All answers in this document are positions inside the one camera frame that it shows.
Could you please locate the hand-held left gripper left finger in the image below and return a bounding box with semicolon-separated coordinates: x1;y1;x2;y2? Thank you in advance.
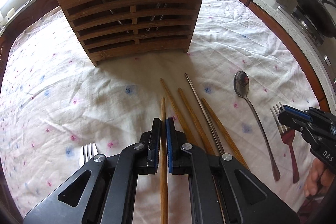
23;118;162;224

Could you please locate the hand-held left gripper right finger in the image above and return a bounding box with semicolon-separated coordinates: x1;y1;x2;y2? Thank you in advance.
165;117;301;224

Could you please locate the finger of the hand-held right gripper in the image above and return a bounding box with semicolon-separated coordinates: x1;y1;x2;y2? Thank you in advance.
278;111;307;133
282;105;312;122

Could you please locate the small metal fork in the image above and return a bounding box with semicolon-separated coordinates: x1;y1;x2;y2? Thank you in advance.
270;101;300;184

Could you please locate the person's right hand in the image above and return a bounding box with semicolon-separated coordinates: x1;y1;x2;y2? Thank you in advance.
304;156;332;199

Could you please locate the metal spoon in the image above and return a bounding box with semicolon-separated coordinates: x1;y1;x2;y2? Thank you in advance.
233;71;281;182

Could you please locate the large metal fork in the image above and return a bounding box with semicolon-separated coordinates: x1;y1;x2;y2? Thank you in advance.
79;143;98;167

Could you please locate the gas stove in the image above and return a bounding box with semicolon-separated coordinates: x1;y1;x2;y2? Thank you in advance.
290;5;326;47

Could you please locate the black wok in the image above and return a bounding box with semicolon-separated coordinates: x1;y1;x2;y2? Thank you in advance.
292;0;336;38

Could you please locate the white floral tablecloth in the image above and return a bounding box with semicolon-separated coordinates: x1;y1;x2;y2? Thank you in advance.
0;0;324;224

